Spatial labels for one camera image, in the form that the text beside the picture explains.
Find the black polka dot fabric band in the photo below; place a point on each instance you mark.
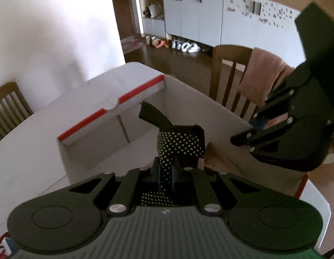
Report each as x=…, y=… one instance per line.
x=180, y=140

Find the wooden dining chair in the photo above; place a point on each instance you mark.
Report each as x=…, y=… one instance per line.
x=218, y=67
x=8, y=108

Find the row of shoes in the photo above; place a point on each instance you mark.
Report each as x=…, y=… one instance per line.
x=183, y=45

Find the white woven bag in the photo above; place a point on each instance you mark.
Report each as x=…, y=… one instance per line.
x=156, y=10

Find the white cardboard box red edge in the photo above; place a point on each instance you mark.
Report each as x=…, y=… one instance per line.
x=199, y=105

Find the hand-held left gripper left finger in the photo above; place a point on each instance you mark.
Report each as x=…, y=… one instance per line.
x=155, y=174

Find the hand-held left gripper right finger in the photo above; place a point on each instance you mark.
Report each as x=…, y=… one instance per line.
x=176, y=173

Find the white cabinet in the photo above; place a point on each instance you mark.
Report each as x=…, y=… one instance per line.
x=204, y=19

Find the dark wooden door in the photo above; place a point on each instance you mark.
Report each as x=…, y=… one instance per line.
x=126, y=10

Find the patterned floor rug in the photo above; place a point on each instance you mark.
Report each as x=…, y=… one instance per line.
x=130, y=44

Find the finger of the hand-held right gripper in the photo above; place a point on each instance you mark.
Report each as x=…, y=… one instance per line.
x=253, y=137
x=280, y=94

